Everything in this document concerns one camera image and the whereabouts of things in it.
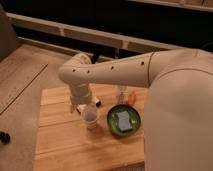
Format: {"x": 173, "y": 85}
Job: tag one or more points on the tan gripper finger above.
{"x": 71, "y": 108}

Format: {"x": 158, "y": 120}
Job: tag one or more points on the clear plastic cup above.
{"x": 89, "y": 117}

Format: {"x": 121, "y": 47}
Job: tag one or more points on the wooden table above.
{"x": 65, "y": 144}

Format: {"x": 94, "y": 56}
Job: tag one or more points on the orange carrot toy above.
{"x": 132, "y": 98}

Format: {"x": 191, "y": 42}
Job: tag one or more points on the black and white snack bar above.
{"x": 94, "y": 104}

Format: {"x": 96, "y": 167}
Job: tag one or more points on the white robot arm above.
{"x": 178, "y": 110}

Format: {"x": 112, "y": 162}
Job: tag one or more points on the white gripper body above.
{"x": 80, "y": 95}

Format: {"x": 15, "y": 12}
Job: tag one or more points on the blue sponge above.
{"x": 124, "y": 121}

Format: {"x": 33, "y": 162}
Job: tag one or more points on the white shelf rail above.
{"x": 90, "y": 35}

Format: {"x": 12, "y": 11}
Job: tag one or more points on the black object on floor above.
{"x": 4, "y": 137}

